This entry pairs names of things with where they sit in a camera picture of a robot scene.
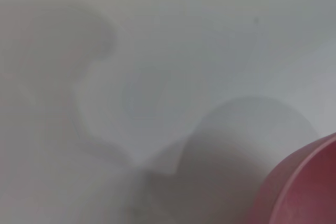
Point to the pink plastic bowl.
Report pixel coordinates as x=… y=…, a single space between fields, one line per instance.
x=309 y=187

